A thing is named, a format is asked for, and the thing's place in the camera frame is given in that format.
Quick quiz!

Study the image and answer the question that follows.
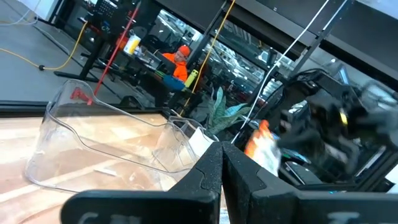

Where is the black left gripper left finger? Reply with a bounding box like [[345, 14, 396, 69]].
[[60, 141, 224, 224]]

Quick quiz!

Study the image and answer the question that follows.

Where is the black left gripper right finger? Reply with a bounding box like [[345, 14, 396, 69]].
[[222, 141, 398, 224]]

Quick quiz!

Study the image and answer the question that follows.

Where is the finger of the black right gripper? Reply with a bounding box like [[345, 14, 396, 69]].
[[277, 129, 315, 153]]

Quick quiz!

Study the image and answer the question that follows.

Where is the orange Maruchan ramen packet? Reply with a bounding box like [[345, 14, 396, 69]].
[[244, 119, 282, 177]]

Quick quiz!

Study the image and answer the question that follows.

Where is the black flat device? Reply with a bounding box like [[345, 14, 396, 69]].
[[284, 161, 324, 186]]

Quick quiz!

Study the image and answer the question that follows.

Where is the snake plant in white pot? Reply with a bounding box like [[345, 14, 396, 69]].
[[189, 86, 251, 156]]

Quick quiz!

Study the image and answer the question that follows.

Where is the blue bag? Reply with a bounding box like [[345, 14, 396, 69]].
[[162, 75, 187, 92]]

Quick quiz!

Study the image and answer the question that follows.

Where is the yellow-green bottle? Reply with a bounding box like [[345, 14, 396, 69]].
[[185, 68, 199, 88]]

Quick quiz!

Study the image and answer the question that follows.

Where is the person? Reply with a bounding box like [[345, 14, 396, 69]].
[[161, 45, 191, 82]]

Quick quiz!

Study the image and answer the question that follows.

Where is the red stand with pole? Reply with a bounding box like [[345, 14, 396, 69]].
[[70, 1, 142, 106]]

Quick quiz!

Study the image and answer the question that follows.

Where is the white and yellow container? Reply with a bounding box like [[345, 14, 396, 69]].
[[124, 34, 142, 56]]

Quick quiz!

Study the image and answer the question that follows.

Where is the white cable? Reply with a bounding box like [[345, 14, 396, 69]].
[[231, 0, 330, 144]]

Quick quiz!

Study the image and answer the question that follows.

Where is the thin yellow cable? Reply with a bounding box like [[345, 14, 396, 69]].
[[180, 0, 236, 116]]

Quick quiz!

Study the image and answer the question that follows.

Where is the black desk leg frame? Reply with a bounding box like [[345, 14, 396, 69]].
[[53, 17, 108, 83]]

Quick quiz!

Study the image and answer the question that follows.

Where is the black aluminium rig frame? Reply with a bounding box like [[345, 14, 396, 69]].
[[0, 0, 398, 194]]

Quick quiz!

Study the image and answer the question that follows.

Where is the yellow extension cable with plug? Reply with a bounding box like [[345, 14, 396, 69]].
[[0, 21, 90, 71]]

